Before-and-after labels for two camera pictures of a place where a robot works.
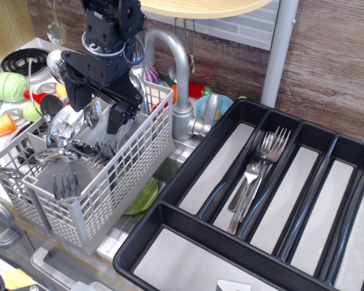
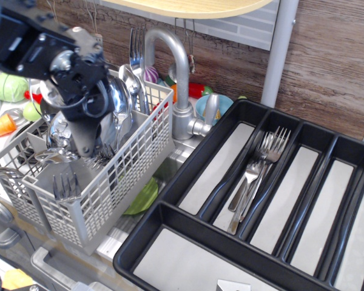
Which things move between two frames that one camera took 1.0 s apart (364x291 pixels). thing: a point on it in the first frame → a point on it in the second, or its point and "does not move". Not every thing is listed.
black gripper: x=108 y=75 → x=77 y=83
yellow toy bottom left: x=14 y=278 does not move
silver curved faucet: x=184 y=125 does not move
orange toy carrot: x=4 y=125 does not move
